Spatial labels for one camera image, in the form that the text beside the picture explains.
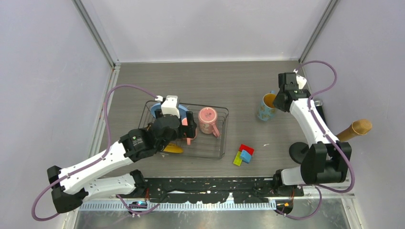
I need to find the patterned pink mug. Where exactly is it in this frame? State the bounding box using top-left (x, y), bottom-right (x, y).
top-left (198, 107), bottom-right (220, 138)

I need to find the blue butterfly mug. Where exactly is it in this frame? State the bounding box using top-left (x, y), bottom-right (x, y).
top-left (256, 91), bottom-right (277, 121)

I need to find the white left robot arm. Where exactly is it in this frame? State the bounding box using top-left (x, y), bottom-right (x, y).
top-left (47, 111), bottom-right (197, 213)

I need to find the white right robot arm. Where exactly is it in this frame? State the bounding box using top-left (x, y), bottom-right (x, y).
top-left (272, 73), bottom-right (352, 196)

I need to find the light blue plate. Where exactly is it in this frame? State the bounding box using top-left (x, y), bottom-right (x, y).
top-left (149, 103), bottom-right (188, 118)

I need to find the yellow patterned plate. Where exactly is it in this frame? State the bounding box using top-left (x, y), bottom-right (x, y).
top-left (163, 143), bottom-right (183, 154)

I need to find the black silver microphone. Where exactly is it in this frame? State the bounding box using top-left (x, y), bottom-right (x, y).
top-left (314, 99), bottom-right (327, 124)

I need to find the yellow-green toy block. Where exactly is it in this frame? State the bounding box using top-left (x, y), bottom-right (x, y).
top-left (233, 151), bottom-right (243, 167)

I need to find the black microphone stand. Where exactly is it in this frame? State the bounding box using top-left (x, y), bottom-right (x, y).
top-left (288, 142), bottom-right (309, 165)

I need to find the blue toy block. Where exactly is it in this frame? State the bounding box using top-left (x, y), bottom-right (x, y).
top-left (239, 150), bottom-right (252, 164)

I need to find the red toy block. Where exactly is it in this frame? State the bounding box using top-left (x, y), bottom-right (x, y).
top-left (239, 144), bottom-right (254, 156)

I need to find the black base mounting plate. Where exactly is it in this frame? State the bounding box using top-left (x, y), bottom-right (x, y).
top-left (115, 177), bottom-right (304, 205)

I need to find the gold microphone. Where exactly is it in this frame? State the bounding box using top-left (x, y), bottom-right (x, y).
top-left (336, 119), bottom-right (373, 142)

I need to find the black wire dish rack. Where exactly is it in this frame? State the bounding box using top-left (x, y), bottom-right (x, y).
top-left (133, 100), bottom-right (229, 159)

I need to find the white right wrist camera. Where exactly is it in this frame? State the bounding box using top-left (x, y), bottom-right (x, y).
top-left (293, 69), bottom-right (307, 90)

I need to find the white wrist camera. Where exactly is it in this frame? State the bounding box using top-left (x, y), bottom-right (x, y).
top-left (293, 69), bottom-right (307, 90)
top-left (155, 95), bottom-right (181, 118)

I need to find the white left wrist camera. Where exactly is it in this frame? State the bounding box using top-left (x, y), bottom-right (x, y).
top-left (155, 95), bottom-right (181, 118)

